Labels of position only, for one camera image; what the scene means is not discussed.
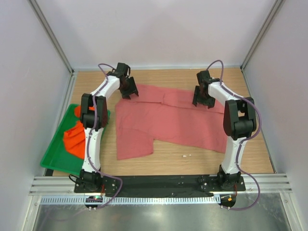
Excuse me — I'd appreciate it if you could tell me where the aluminium rail profile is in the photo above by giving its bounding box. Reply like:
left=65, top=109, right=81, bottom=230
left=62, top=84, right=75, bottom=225
left=29, top=173, right=292, bottom=195

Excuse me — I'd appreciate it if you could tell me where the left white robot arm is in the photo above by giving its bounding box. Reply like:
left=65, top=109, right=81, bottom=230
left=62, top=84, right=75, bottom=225
left=76, top=72, right=139, bottom=193

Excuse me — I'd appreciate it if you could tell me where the orange t shirt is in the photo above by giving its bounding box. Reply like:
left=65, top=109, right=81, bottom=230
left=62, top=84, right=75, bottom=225
left=63, top=119, right=86, bottom=160

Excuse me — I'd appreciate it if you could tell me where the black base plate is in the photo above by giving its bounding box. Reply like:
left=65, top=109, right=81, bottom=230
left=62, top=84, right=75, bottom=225
left=74, top=175, right=246, bottom=198

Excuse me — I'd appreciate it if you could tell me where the pink t shirt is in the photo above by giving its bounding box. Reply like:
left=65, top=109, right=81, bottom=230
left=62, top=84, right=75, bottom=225
left=115, top=85, right=227, bottom=160

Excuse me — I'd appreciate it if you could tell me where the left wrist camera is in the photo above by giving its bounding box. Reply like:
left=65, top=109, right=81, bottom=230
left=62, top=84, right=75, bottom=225
left=107, top=63, right=131, bottom=78

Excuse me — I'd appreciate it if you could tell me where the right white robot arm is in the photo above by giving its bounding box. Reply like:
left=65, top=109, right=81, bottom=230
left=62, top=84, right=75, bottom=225
left=192, top=79, right=257, bottom=191

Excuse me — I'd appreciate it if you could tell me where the slotted white cable duct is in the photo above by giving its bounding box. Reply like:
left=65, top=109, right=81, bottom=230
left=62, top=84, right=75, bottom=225
left=40, top=195, right=220, bottom=205

